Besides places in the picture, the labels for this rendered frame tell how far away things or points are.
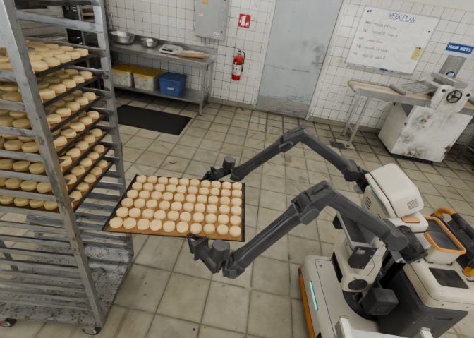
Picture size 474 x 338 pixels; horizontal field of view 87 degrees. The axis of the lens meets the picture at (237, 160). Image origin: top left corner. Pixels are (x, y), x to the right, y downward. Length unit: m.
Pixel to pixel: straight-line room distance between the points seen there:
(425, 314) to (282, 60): 4.04
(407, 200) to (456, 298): 0.54
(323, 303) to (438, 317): 0.57
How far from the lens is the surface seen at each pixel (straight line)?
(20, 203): 1.33
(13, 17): 0.87
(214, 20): 4.58
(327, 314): 1.84
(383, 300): 1.64
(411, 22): 5.09
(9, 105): 1.01
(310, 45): 4.77
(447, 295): 1.58
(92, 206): 1.78
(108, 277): 1.97
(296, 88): 4.90
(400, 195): 1.23
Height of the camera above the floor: 1.77
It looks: 33 degrees down
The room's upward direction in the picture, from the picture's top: 10 degrees clockwise
